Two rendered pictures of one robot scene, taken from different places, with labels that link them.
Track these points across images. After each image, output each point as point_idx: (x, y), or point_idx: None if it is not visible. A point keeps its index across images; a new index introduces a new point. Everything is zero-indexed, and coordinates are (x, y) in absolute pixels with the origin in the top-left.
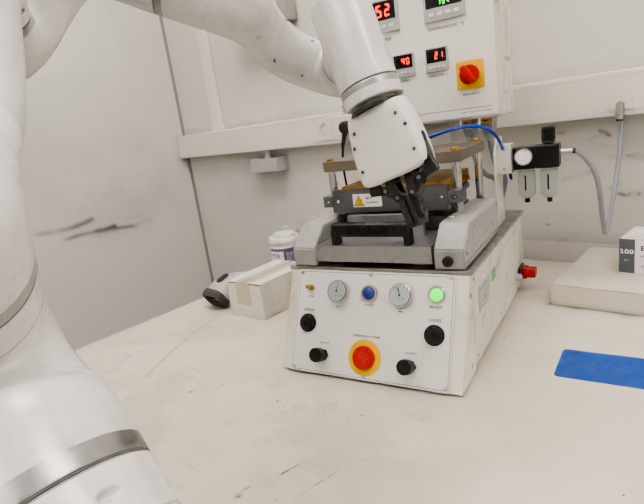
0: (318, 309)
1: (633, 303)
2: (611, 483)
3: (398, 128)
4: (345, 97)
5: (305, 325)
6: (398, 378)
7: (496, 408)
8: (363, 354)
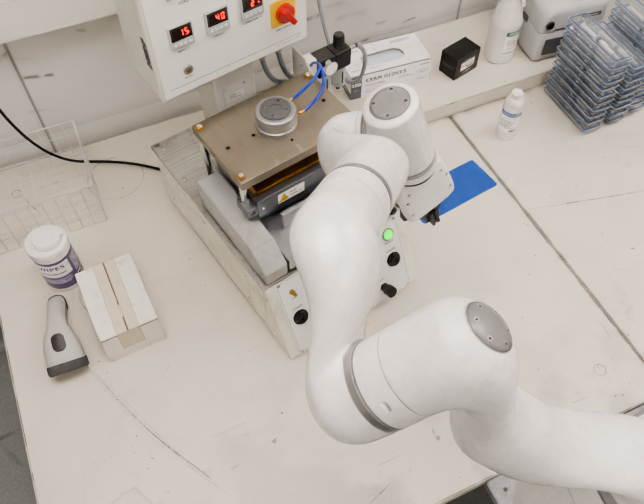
0: (305, 302)
1: None
2: (520, 272)
3: (442, 178)
4: (413, 178)
5: (303, 320)
6: (379, 298)
7: (437, 271)
8: None
